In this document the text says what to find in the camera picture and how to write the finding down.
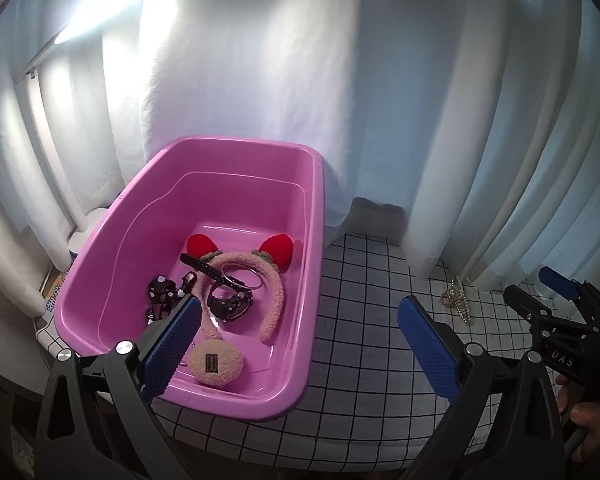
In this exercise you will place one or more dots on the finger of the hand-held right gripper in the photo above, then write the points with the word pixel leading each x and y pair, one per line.
pixel 560 280
pixel 535 317

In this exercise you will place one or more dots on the pink fuzzy headband red ears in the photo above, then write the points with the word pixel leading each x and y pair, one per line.
pixel 277 305

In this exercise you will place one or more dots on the pink plastic tub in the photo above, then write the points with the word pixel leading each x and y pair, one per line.
pixel 145 230

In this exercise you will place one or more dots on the large silver bangle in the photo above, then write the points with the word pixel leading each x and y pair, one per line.
pixel 260 275

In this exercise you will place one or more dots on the beige fuzzy pom-pom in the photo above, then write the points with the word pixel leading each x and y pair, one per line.
pixel 225 360

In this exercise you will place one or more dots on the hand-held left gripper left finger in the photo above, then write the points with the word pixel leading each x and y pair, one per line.
pixel 172 345

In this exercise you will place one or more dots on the white curtain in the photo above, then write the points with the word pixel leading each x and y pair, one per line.
pixel 280 85

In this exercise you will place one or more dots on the gold hair claw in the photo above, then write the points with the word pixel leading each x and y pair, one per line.
pixel 462 305

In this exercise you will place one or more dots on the patterned small packet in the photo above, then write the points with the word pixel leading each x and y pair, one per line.
pixel 55 302

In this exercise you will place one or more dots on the white black checked bed sheet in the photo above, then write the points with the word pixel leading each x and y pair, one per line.
pixel 370 360

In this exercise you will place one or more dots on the person's right hand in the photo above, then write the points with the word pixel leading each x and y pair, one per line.
pixel 587 420

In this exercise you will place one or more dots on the white container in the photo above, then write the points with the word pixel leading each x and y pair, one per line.
pixel 82 240

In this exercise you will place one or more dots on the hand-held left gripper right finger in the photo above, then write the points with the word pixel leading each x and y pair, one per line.
pixel 430 350

